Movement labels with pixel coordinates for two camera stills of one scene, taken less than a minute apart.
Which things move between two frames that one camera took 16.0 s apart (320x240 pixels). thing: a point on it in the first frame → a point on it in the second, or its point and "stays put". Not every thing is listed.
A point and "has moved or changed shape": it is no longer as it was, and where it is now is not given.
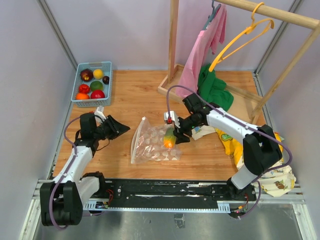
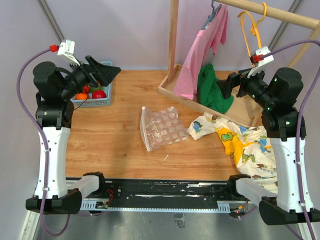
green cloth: x=213 y=89 stays put
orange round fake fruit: x=82 y=96 stays put
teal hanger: x=211 y=16 stays put
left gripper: x=116 y=128 → x=106 y=73
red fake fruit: x=97 y=94 stays put
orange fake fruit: x=84 y=88 stays put
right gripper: x=182 y=138 → x=234 y=79
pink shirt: x=206 y=40 stays put
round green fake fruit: x=96 y=85 stays put
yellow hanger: x=246 y=30 → x=254 y=28
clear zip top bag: x=155 y=143 has moved or changed shape
